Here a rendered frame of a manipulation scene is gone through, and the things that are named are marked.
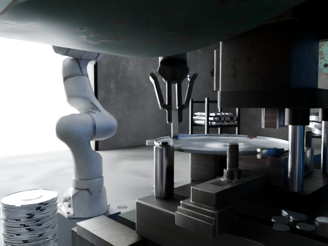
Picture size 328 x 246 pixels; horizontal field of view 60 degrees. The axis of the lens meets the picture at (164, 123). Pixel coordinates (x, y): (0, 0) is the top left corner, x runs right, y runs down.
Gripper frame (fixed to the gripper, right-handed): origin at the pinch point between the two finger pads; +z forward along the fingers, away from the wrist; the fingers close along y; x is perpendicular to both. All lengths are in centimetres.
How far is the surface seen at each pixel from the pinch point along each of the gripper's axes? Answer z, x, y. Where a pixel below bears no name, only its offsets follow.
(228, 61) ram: -5.3, 22.9, -8.1
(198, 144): 7.8, 11.5, -3.8
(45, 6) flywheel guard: 8, 54, 12
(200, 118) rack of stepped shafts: -68, -227, -48
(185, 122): -180, -644, -83
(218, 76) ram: -4.5, 18.0, -7.4
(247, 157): 11.8, 20.3, -10.9
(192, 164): 11.4, 7.5, -3.0
